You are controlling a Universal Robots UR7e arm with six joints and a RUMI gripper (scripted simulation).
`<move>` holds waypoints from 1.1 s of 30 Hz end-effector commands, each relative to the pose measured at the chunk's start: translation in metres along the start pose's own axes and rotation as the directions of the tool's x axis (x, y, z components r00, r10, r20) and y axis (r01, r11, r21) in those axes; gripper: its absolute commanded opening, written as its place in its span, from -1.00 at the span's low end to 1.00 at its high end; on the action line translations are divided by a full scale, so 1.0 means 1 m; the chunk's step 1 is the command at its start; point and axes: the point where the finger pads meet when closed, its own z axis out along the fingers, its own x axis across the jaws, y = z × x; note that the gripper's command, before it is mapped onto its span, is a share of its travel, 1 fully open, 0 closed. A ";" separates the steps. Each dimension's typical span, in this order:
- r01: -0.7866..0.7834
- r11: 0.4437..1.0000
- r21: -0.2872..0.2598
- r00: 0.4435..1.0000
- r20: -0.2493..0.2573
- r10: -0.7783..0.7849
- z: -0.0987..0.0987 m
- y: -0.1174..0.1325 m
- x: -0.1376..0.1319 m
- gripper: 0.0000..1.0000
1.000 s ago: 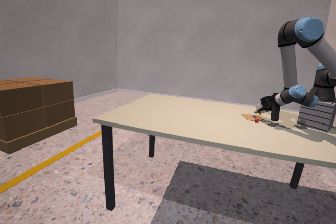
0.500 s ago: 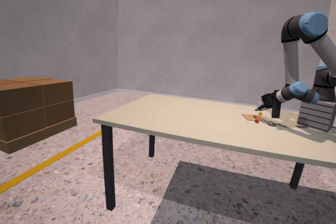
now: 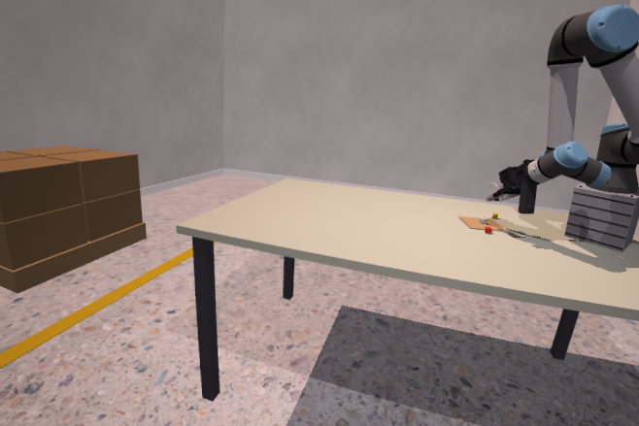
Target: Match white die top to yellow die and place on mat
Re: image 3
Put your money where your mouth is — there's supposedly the tan flat mat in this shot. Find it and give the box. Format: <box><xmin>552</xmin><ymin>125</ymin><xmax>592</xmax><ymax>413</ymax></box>
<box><xmin>459</xmin><ymin>216</ymin><xmax>507</xmax><ymax>232</ymax></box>

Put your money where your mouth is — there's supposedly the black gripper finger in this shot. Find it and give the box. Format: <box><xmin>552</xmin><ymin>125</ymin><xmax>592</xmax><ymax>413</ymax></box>
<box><xmin>486</xmin><ymin>182</ymin><xmax>512</xmax><ymax>201</ymax></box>
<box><xmin>494</xmin><ymin>193</ymin><xmax>520</xmax><ymax>201</ymax></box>

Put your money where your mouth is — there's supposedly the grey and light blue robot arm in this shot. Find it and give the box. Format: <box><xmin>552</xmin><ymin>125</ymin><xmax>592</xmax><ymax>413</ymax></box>
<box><xmin>527</xmin><ymin>5</ymin><xmax>639</xmax><ymax>194</ymax></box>

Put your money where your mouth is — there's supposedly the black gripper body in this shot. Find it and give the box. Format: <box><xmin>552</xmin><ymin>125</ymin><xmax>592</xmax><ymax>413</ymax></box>
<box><xmin>498</xmin><ymin>159</ymin><xmax>540</xmax><ymax>194</ymax></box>

